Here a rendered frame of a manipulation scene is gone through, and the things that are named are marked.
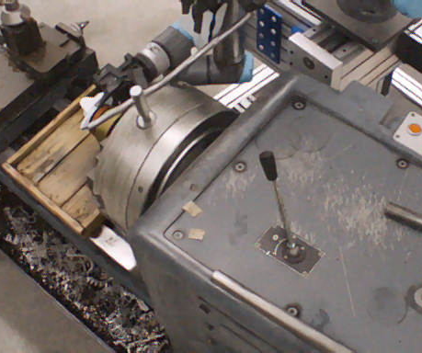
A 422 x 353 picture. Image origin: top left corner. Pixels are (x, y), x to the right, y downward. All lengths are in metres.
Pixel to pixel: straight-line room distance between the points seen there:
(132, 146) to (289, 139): 0.27
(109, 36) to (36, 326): 1.54
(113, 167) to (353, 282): 0.46
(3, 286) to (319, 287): 1.72
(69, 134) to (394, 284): 0.95
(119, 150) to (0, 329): 1.40
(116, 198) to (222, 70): 0.49
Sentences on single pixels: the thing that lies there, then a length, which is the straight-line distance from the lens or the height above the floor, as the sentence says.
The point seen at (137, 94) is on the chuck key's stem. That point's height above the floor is 1.32.
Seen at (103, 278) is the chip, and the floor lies 0.55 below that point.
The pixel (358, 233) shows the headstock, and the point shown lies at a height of 1.25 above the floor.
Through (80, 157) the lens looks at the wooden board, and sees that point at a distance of 1.49.
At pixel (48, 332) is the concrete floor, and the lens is 2.28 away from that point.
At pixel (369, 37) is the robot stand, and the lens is 1.33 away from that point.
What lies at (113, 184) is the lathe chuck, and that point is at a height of 1.17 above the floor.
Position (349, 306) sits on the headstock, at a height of 1.26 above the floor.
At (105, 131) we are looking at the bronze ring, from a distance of 1.23.
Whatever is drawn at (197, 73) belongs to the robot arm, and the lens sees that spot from 1.44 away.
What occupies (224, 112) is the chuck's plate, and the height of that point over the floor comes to 1.20.
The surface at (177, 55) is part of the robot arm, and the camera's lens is 1.38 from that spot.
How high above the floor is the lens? 2.04
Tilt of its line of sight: 52 degrees down
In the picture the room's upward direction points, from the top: 2 degrees clockwise
